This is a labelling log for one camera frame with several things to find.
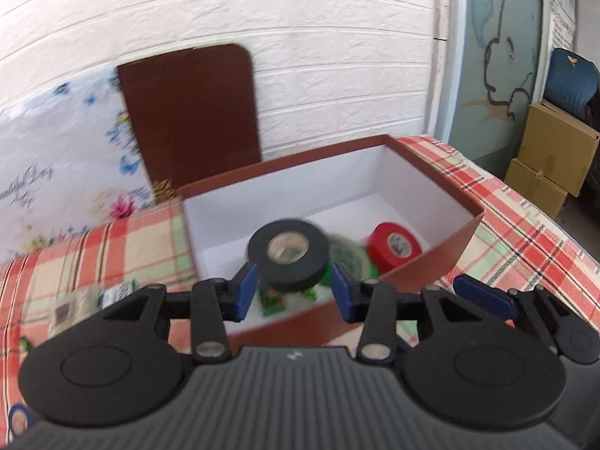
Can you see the green patterned packet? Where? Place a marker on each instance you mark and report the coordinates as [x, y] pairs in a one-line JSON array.
[[273, 301]]

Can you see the black tape roll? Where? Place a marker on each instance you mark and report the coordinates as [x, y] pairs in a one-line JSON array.
[[288, 255]]

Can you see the white printed packet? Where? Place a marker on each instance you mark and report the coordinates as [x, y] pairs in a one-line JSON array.
[[75, 308]]

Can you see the blue tape roll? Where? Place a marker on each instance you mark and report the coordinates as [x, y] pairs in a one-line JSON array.
[[18, 419]]

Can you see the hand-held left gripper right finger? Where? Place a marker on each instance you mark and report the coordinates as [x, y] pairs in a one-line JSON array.
[[345, 297]]

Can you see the white wall poster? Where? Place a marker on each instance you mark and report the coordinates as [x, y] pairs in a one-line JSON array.
[[562, 9]]

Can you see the small cardboard carton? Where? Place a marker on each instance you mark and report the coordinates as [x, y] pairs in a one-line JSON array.
[[532, 187]]

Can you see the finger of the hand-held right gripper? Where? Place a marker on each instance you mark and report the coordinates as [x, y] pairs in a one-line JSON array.
[[483, 296]]

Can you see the brown box lid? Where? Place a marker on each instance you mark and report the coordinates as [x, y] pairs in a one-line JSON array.
[[187, 112]]

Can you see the large cardboard carton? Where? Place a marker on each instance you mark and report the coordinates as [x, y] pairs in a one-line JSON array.
[[558, 145]]

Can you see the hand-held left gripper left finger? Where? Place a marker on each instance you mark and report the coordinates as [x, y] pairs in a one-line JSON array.
[[245, 293]]

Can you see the blue chair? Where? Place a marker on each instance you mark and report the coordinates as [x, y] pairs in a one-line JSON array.
[[569, 79]]

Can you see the brown cardboard box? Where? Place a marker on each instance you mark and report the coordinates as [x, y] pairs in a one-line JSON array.
[[328, 183]]

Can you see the red tape roll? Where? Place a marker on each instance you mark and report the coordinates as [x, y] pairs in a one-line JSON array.
[[393, 246]]

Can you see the green tape roll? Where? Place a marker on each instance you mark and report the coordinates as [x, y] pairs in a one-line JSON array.
[[349, 255]]

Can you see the green and white packet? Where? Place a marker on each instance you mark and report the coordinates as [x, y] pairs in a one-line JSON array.
[[117, 291]]

